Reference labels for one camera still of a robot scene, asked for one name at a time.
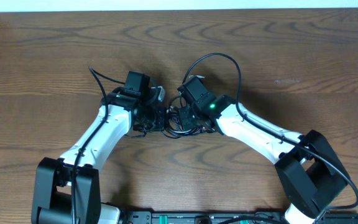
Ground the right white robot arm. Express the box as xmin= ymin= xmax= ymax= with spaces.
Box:
xmin=178 ymin=77 xmax=350 ymax=223

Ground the black usb cable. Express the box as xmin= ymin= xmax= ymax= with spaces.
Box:
xmin=129 ymin=95 xmax=216 ymax=139

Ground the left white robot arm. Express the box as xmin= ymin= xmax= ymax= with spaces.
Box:
xmin=31 ymin=72 xmax=166 ymax=223

